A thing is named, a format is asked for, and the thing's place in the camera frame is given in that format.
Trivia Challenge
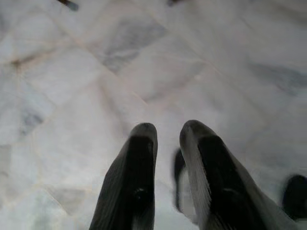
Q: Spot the black robot left foot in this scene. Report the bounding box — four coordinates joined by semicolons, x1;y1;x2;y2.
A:
173;148;198;222

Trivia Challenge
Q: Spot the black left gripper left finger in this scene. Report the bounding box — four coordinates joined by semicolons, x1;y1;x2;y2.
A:
88;122;159;230

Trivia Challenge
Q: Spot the black robot right foot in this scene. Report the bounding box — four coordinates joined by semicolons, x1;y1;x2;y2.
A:
282;174;307;221

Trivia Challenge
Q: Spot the black robot foot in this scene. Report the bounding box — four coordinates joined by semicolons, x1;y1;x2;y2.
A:
282;174;307;221
173;148;198;222

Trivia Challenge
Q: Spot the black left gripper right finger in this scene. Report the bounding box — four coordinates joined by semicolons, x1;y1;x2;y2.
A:
179;120;298;230

